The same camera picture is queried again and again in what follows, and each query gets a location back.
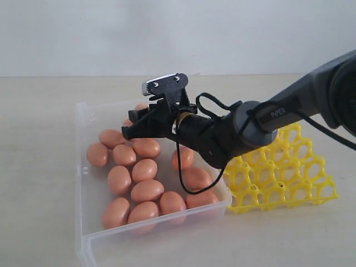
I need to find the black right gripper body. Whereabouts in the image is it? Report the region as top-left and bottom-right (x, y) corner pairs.
(147, 94), (236, 169)

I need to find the clear plastic container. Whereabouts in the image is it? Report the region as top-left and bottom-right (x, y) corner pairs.
(75, 98), (231, 266)

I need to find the brown egg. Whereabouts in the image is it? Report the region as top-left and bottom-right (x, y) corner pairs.
(86, 142), (109, 167)
(98, 129), (125, 150)
(182, 167), (212, 191)
(107, 166), (132, 195)
(135, 103), (149, 111)
(122, 119), (133, 127)
(131, 179), (165, 203)
(185, 190), (219, 218)
(131, 159), (158, 183)
(159, 191), (187, 215)
(102, 197), (131, 229)
(112, 144), (136, 166)
(171, 146), (194, 170)
(132, 139), (161, 159)
(127, 201), (160, 234)

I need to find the yellow plastic egg tray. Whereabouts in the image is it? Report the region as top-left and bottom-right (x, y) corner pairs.
(223, 123), (339, 214)

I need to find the black camera cable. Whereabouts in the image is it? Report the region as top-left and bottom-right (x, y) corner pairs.
(171, 92), (356, 195)

